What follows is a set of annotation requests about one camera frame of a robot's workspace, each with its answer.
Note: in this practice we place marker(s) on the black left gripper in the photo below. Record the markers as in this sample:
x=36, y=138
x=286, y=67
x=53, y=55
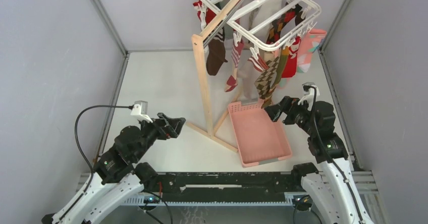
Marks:
x=167, y=127

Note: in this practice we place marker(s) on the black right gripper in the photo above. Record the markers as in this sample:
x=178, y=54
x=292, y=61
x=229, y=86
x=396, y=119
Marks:
x=287, y=105

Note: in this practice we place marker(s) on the pink plastic basket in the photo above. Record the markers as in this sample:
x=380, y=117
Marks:
x=259, y=140

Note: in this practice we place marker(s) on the pink patterned sock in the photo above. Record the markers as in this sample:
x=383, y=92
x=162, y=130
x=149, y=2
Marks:
x=309, y=44

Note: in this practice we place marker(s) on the wooden hanger stand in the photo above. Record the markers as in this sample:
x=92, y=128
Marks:
x=199, y=42

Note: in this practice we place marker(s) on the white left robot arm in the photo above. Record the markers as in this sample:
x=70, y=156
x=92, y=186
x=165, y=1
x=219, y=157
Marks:
x=119, y=173

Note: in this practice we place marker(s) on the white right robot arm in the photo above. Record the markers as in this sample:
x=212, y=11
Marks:
x=329, y=183

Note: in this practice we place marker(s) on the white plastic clip hanger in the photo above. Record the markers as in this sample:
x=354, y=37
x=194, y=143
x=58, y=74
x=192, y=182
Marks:
x=253, y=19

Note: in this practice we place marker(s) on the brown argyle sock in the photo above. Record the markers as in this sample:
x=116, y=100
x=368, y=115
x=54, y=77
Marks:
x=263, y=83

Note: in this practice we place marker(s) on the red bear sock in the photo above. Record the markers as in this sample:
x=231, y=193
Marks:
x=291, y=64

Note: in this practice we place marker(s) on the grey ribbed sock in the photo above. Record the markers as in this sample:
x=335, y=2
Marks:
x=246, y=74

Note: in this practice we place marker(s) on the red white patterned sock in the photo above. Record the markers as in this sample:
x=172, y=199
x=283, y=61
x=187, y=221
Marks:
x=235, y=55

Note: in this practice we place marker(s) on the red black argyle sock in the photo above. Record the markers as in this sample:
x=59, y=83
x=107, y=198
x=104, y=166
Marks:
x=279, y=23

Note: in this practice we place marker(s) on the dark brown sock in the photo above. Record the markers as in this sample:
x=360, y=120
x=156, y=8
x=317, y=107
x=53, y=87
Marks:
x=217, y=53

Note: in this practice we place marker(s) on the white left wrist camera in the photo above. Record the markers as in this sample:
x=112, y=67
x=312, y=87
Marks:
x=139, y=111

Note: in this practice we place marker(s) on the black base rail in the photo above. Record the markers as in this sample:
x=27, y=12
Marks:
x=226, y=187

